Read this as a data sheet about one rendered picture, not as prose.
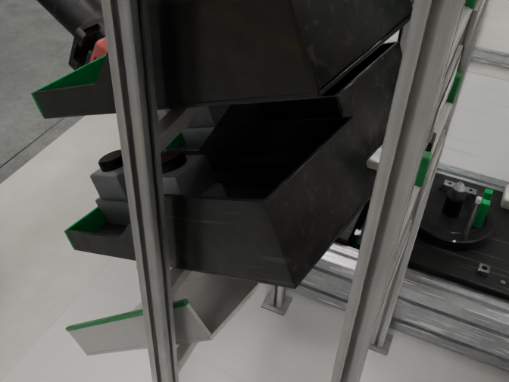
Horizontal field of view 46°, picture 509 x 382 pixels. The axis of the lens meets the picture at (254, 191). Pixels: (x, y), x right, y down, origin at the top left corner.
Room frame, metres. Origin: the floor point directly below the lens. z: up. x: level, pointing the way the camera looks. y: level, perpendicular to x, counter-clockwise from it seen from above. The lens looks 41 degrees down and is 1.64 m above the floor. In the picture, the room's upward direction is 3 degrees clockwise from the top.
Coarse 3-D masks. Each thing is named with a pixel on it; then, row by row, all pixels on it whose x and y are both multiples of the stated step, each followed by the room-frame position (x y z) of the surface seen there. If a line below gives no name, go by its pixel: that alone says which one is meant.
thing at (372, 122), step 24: (384, 48) 0.55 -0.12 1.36; (360, 72) 0.56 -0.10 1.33; (384, 72) 0.50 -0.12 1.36; (336, 96) 0.43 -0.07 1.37; (360, 96) 0.46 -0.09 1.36; (384, 96) 0.49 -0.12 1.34; (240, 120) 0.49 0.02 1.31; (264, 120) 0.47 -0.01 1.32; (360, 120) 0.45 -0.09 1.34; (384, 120) 0.48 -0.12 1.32; (216, 144) 0.50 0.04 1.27
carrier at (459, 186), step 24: (432, 192) 0.77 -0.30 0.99; (456, 192) 0.72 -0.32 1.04; (480, 192) 0.80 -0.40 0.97; (504, 192) 0.79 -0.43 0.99; (432, 216) 0.71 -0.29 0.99; (456, 216) 0.71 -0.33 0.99; (480, 216) 0.69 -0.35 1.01; (504, 216) 0.74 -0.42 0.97; (360, 240) 0.67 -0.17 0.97; (432, 240) 0.67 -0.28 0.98; (456, 240) 0.66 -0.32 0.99; (480, 240) 0.66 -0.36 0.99; (504, 240) 0.68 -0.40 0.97; (408, 264) 0.63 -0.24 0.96; (432, 264) 0.62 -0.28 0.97; (456, 264) 0.63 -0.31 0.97; (504, 264) 0.63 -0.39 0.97; (480, 288) 0.59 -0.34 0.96; (504, 288) 0.58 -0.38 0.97
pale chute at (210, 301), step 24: (192, 288) 0.46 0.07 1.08; (216, 288) 0.42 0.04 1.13; (240, 288) 0.39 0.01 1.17; (192, 312) 0.33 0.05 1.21; (216, 312) 0.36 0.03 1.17; (72, 336) 0.43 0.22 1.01; (96, 336) 0.41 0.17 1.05; (120, 336) 0.38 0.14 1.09; (144, 336) 0.36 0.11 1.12; (192, 336) 0.33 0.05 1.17
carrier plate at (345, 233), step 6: (372, 174) 0.84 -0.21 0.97; (372, 180) 0.82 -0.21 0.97; (366, 204) 0.77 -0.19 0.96; (360, 216) 0.73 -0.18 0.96; (354, 222) 0.71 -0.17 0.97; (348, 228) 0.69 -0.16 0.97; (354, 228) 0.71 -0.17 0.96; (342, 234) 0.68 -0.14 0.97; (348, 234) 0.68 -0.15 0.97; (336, 240) 0.67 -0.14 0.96; (342, 240) 0.67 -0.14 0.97; (348, 240) 0.67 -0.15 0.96
